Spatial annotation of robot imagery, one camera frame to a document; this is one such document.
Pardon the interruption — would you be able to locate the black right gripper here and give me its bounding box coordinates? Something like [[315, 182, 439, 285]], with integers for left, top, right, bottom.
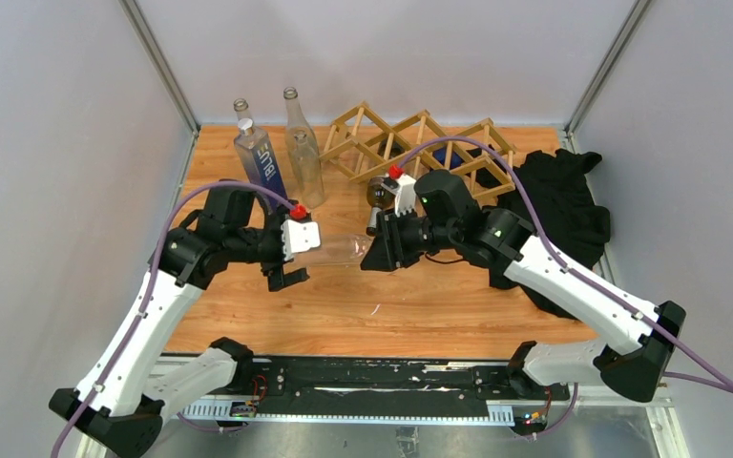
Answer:
[[360, 205, 459, 273]]

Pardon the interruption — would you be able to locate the olive wine bottle silver neck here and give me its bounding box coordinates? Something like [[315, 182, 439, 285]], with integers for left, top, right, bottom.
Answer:
[[366, 177, 394, 237]]

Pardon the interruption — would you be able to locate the small clear bottle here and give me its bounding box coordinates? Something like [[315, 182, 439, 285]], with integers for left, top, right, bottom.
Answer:
[[289, 129, 326, 209]]

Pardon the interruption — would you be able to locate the blue square glass bottle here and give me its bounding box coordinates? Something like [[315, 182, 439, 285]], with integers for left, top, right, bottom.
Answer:
[[234, 117, 288, 210]]

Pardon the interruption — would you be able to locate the dark labelled clear bottle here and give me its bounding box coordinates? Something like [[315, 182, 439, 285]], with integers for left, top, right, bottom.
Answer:
[[233, 97, 255, 134]]

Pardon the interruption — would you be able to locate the clear glass bottle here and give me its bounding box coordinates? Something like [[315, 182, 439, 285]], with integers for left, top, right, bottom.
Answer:
[[283, 87, 318, 153]]

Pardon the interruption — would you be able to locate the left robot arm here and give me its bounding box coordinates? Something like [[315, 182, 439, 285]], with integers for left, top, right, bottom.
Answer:
[[49, 180, 321, 457]]

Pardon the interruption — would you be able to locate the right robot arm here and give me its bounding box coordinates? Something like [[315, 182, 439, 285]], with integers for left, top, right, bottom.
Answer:
[[360, 168, 686, 403]]

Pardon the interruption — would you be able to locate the wooden wine rack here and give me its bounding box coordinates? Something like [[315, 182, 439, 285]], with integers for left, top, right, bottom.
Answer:
[[321, 102, 516, 200]]

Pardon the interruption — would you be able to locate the dark green cloth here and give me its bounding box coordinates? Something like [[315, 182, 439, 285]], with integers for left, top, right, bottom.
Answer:
[[492, 148, 613, 320]]

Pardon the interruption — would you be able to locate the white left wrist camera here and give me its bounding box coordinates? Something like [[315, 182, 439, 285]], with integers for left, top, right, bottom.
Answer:
[[281, 219, 322, 261]]

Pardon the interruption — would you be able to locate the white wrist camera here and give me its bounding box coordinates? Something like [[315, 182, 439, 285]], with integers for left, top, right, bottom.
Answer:
[[382, 174, 417, 218], [281, 219, 322, 261]]

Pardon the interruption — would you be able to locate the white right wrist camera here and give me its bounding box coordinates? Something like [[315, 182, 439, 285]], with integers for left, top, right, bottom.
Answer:
[[382, 174, 417, 218]]

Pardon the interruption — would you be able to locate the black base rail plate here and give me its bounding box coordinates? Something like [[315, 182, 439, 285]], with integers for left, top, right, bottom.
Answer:
[[190, 355, 572, 420]]

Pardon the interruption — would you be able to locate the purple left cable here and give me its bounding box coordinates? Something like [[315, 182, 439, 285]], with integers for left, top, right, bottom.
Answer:
[[50, 179, 307, 458]]

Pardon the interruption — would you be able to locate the purple cable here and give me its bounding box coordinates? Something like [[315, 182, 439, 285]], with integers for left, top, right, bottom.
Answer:
[[50, 179, 307, 458], [388, 135, 733, 411]]

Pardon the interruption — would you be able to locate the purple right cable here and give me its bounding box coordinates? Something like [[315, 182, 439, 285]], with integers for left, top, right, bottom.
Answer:
[[388, 135, 733, 411]]

